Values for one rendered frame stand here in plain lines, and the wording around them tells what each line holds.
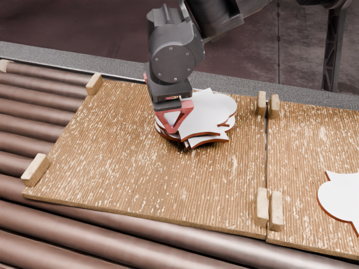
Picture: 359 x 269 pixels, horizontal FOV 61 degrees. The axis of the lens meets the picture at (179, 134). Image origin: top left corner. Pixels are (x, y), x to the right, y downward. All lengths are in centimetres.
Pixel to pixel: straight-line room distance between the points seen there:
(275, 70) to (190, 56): 230
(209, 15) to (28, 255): 44
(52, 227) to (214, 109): 36
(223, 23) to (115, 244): 37
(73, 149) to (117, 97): 17
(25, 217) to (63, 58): 52
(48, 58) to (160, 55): 62
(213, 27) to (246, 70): 216
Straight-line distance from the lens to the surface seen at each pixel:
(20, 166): 66
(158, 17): 46
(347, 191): 59
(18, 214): 59
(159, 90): 49
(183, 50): 39
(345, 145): 68
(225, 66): 264
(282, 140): 64
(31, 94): 84
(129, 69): 87
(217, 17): 46
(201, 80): 81
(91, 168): 58
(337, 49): 172
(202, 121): 58
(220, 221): 50
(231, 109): 62
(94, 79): 75
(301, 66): 281
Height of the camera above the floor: 137
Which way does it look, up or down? 44 degrees down
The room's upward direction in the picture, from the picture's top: straight up
